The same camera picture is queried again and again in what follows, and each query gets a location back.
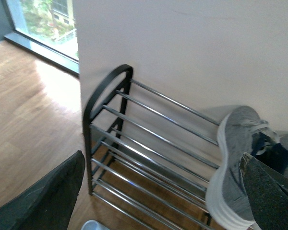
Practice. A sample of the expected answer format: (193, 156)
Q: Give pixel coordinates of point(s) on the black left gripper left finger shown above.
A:
(48, 204)

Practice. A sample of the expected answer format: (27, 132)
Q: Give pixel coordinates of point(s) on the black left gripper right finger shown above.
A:
(267, 192)

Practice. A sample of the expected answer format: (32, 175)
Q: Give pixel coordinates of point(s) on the black metal shoe rack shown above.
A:
(149, 156)

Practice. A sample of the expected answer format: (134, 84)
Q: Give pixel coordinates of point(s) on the dark grey window frame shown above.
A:
(9, 33)

